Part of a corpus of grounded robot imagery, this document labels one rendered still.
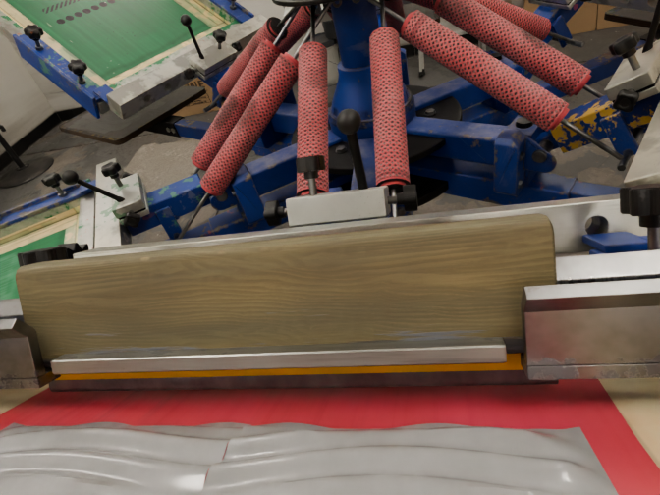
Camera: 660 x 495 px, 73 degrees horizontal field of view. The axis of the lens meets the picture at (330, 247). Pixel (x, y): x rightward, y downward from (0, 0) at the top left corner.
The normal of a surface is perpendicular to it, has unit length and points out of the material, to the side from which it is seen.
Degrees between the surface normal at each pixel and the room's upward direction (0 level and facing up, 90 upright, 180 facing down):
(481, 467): 5
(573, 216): 58
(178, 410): 32
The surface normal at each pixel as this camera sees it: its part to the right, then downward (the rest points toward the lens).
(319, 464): -0.12, -0.74
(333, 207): -0.22, 0.18
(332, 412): -0.12, -0.98
